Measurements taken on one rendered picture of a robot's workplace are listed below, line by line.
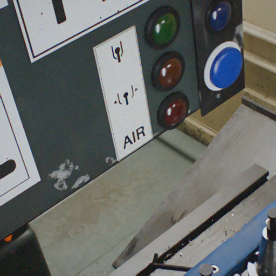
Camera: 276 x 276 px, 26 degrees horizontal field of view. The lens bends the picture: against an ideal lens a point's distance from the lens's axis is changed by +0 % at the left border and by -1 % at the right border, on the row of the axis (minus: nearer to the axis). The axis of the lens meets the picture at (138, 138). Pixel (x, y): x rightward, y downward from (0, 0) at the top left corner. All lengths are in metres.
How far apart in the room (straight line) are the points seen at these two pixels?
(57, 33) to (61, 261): 1.39
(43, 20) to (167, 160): 1.60
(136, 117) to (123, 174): 1.49
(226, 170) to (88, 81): 1.23
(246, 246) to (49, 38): 0.54
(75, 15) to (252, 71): 1.27
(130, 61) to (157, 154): 1.56
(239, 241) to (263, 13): 0.75
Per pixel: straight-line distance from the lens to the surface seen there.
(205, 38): 0.40
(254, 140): 1.58
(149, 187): 1.82
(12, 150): 0.34
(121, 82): 0.37
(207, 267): 0.67
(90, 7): 0.33
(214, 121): 1.81
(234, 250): 0.81
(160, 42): 0.37
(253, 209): 1.30
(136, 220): 1.74
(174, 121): 0.41
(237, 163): 1.56
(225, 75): 0.42
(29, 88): 0.33
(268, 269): 0.77
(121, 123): 0.38
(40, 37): 0.32
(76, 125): 0.36
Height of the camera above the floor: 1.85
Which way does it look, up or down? 40 degrees down
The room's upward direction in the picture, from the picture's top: 10 degrees counter-clockwise
